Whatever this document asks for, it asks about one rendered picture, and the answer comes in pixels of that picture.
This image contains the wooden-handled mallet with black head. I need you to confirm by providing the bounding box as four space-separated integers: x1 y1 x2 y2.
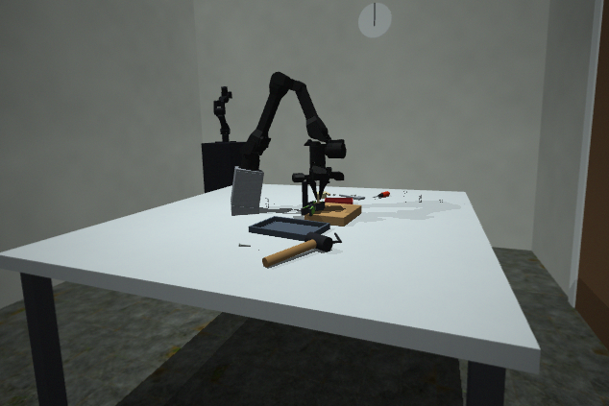
262 232 333 268

